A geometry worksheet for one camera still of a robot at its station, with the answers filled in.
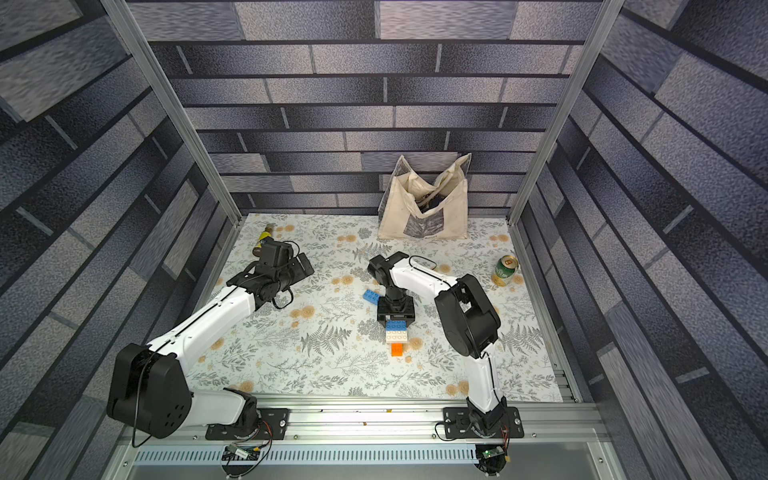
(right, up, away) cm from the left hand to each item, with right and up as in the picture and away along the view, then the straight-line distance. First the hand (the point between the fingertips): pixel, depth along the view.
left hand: (301, 264), depth 87 cm
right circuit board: (+54, -46, -14) cm, 72 cm away
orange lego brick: (+29, -25, -2) cm, 38 cm away
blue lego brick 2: (+29, -18, 0) cm, 34 cm away
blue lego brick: (+21, -11, +8) cm, 25 cm away
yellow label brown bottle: (-21, +10, +26) cm, 35 cm away
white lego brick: (+28, -21, -2) cm, 35 cm away
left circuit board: (-10, -45, -16) cm, 49 cm away
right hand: (+28, -19, +3) cm, 34 cm away
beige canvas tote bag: (+43, +17, +8) cm, 47 cm away
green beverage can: (+64, -1, +5) cm, 64 cm away
